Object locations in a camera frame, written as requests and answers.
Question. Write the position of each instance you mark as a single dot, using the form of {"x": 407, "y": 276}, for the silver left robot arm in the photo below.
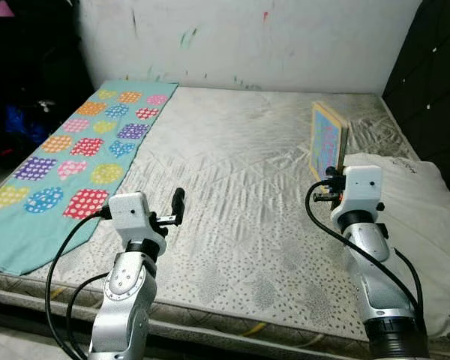
{"x": 127, "y": 300}

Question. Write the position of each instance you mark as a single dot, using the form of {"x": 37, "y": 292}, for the dark bed base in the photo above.
{"x": 30, "y": 315}

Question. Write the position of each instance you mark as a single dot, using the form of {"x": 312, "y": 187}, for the teal blanket with colourful hearts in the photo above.
{"x": 30, "y": 232}

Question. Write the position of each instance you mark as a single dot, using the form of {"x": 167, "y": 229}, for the white pillow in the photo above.
{"x": 427, "y": 225}

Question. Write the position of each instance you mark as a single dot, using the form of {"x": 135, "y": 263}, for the blue yellow children's book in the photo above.
{"x": 327, "y": 139}

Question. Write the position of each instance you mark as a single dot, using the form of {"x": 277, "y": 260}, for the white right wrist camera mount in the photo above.
{"x": 362, "y": 187}

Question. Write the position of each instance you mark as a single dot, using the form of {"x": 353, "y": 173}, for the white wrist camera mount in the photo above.
{"x": 129, "y": 214}
{"x": 362, "y": 187}

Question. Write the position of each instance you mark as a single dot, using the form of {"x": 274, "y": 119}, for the blue bag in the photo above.
{"x": 22, "y": 124}

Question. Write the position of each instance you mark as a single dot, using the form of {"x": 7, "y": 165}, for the grey quilted mattress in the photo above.
{"x": 232, "y": 187}

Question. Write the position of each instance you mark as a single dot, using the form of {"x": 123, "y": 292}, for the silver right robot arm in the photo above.
{"x": 375, "y": 270}

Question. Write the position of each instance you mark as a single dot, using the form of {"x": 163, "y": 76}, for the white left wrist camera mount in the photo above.
{"x": 129, "y": 214}

